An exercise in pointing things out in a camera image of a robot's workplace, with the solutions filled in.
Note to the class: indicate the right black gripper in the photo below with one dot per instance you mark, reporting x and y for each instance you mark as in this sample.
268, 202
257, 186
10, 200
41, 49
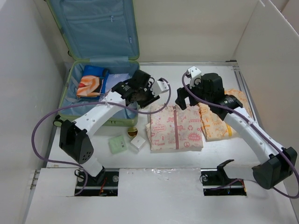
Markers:
180, 100

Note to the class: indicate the blue princess cloth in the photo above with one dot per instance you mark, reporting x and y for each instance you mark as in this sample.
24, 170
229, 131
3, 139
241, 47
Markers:
112, 80

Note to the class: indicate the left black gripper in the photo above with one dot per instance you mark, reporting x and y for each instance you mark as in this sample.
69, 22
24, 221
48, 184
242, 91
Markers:
151, 98

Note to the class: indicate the blue orange cloth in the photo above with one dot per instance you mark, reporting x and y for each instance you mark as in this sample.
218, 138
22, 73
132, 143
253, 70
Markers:
93, 82

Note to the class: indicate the pink cartoon zip hoodie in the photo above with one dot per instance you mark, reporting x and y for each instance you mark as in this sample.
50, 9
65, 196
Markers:
175, 130

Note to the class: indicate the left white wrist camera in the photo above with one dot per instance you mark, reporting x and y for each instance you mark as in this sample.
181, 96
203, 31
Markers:
159, 87

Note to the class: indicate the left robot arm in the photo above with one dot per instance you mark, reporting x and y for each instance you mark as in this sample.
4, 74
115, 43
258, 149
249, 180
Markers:
75, 136

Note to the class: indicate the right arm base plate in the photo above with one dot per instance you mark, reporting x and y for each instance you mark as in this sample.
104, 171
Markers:
217, 184

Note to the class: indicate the green suitcase blue lining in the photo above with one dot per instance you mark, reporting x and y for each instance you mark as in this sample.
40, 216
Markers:
98, 33

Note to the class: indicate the aluminium rail right side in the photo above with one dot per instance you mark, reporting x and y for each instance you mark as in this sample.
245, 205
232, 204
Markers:
243, 87

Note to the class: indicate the light green box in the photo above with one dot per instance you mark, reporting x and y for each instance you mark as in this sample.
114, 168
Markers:
117, 144

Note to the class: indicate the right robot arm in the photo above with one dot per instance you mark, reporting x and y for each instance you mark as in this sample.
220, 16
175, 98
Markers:
275, 162

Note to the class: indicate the orange cartoon zip hoodie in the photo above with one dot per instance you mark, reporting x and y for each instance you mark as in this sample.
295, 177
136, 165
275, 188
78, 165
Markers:
213, 127

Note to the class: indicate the small white box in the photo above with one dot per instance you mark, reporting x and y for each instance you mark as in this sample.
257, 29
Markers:
138, 142

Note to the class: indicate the round gold lid jar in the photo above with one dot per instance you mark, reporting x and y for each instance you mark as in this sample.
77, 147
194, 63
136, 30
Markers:
132, 132

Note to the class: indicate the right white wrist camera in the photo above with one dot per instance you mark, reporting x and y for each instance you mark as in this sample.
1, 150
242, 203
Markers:
194, 74

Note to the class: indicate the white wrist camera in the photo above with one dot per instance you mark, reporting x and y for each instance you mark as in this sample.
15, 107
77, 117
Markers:
159, 87
194, 74

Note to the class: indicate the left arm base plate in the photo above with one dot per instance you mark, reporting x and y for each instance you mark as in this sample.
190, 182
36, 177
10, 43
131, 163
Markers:
108, 187

